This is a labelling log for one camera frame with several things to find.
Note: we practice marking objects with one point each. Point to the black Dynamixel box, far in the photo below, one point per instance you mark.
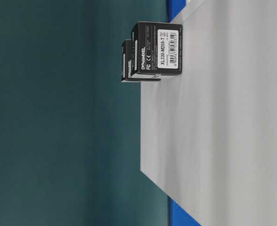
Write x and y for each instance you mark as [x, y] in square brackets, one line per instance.
[126, 64]

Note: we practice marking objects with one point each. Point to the black dynamixel box, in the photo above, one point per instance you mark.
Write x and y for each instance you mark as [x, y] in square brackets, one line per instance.
[126, 64]
[156, 50]

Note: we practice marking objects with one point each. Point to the black Dynamixel box, middle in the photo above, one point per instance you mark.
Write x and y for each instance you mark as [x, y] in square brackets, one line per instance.
[156, 50]

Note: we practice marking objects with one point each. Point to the white base board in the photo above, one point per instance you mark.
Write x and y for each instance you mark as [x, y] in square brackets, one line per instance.
[209, 135]

